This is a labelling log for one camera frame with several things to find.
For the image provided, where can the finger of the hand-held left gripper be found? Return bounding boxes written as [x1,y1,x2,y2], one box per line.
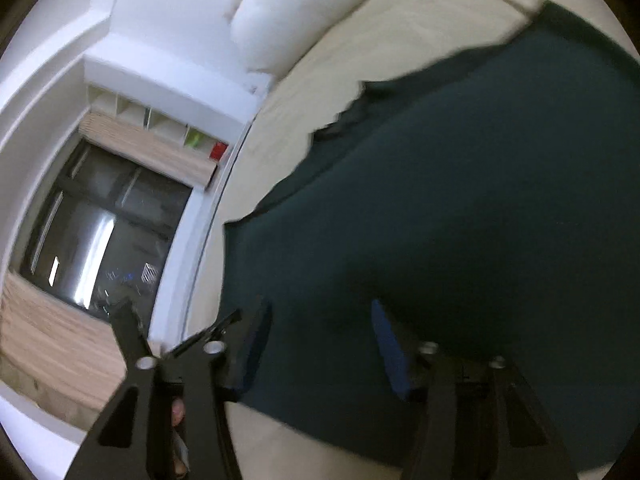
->
[110,297,152,361]
[162,309,243,361]

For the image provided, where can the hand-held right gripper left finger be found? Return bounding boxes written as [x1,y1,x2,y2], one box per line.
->
[62,302,275,480]

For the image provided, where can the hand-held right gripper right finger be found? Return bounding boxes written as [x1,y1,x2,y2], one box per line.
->
[371,299,581,480]

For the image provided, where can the dark green sweater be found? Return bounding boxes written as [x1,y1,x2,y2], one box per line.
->
[217,0,640,480]

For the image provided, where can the person's left hand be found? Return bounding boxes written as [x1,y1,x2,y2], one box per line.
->
[170,396,189,429]

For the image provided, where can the dark window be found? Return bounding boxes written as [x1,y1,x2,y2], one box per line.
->
[10,137,195,322]

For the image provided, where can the white pillow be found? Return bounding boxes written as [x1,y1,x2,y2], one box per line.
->
[230,0,379,76]

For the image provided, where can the bed with beige sheet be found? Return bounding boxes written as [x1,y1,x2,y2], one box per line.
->
[182,0,640,480]

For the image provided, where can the white wall shelf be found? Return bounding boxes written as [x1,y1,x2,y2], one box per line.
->
[84,54,253,162]

